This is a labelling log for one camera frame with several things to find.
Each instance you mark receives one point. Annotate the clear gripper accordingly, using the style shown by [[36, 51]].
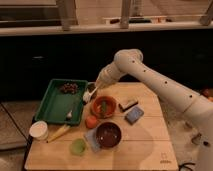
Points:
[[94, 90]]

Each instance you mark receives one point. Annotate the black bristle brush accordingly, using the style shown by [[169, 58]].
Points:
[[87, 96]]

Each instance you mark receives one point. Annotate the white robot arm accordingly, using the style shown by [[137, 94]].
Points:
[[196, 108]]

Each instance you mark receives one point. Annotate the small metal cup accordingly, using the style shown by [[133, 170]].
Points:
[[91, 87]]

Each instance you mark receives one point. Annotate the green plastic cup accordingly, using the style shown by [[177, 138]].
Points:
[[78, 147]]

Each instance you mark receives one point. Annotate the green vegetable in bowl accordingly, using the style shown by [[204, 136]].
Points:
[[103, 108]]

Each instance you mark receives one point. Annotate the orange bowl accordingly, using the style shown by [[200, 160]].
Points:
[[96, 106]]

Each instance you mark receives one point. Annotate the bunch of dark grapes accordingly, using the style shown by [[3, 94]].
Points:
[[69, 88]]

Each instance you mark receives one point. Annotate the orange fruit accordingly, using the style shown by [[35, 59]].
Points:
[[91, 122]]

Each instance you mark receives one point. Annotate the brown block eraser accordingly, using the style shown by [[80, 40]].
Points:
[[127, 103]]

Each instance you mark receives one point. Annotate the small white garlic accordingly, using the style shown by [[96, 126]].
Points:
[[69, 115]]

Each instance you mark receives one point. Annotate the green plastic tray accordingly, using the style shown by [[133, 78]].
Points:
[[55, 105]]

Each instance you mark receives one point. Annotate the blue cloth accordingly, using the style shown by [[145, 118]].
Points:
[[90, 138]]

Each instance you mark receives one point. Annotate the yellow wooden tool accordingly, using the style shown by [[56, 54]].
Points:
[[59, 132]]

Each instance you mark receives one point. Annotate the dark maroon bowl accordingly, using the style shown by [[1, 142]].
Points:
[[108, 135]]

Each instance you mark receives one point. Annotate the wooden table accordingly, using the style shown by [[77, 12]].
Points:
[[145, 145]]

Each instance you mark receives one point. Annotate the blue sponge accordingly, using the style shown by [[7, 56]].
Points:
[[134, 114]]

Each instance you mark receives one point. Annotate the white round container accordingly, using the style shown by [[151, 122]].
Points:
[[39, 130]]

